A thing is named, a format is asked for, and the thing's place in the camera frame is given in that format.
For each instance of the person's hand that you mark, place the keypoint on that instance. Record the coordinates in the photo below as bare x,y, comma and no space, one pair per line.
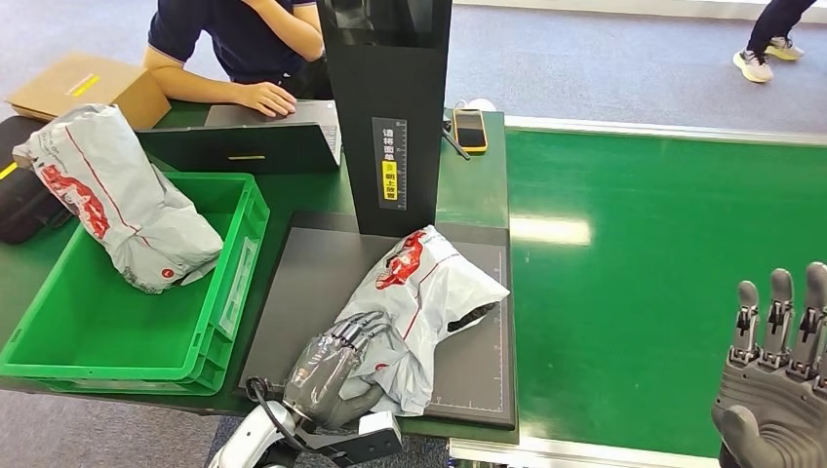
268,99

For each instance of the green conveyor belt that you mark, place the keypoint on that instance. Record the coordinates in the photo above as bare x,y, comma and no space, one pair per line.
646,258

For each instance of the black pen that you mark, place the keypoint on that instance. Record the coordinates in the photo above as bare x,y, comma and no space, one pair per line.
454,143

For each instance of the dark grey laptop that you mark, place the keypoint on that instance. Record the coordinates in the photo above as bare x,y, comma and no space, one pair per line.
245,145

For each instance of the black weighing device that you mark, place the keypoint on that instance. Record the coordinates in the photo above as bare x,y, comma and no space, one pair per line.
387,129

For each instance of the person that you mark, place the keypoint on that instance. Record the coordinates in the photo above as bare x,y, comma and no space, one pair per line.
765,39

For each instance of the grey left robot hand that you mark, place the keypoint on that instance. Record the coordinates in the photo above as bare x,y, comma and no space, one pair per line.
323,374

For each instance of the black bag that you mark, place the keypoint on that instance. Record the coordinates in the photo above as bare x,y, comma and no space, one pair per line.
19,200

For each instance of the brown cardboard box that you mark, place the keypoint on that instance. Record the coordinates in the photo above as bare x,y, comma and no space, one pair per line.
84,87

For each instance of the phone in yellow case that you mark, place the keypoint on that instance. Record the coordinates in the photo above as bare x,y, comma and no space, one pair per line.
469,129

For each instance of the white round object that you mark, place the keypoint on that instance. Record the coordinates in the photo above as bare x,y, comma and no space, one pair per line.
480,104

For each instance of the silver conveyor frame rail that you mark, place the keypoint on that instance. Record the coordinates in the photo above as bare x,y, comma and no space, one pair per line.
568,454
665,131

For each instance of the grey courier bag package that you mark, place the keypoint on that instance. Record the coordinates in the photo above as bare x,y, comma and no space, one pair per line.
123,194
420,303

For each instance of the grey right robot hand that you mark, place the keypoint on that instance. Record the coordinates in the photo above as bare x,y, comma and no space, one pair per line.
775,400

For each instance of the green plastic basket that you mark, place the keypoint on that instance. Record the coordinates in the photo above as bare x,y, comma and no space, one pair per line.
84,329

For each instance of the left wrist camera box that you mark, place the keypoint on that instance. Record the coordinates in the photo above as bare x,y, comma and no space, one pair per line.
358,442

